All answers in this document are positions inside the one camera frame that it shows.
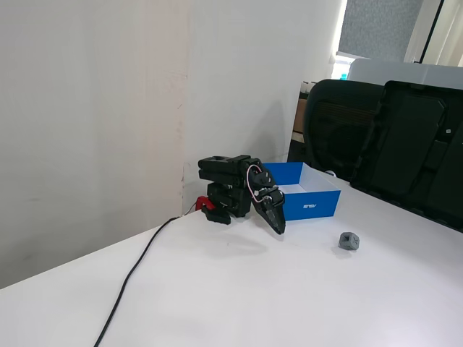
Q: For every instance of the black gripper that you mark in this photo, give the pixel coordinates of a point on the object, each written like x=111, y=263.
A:
x=272, y=209

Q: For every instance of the gray block with X mark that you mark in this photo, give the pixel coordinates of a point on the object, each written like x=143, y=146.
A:
x=349, y=241

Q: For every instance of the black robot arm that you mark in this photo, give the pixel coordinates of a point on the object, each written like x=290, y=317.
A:
x=220, y=170

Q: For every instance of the blue cardboard box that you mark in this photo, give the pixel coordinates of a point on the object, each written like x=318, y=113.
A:
x=311, y=207

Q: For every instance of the black table clamp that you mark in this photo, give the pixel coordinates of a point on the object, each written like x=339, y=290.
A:
x=218, y=216

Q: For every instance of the black office chair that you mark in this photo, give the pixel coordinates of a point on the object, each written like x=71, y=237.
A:
x=336, y=126

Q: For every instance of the teal bottle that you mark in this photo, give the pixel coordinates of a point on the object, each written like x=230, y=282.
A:
x=343, y=76

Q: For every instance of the black plastic hard case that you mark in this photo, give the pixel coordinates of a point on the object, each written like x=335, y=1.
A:
x=416, y=144

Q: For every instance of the light gray partition panel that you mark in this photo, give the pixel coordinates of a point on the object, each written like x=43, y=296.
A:
x=398, y=72

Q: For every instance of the gray roller blind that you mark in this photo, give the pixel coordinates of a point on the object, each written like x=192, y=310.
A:
x=376, y=25

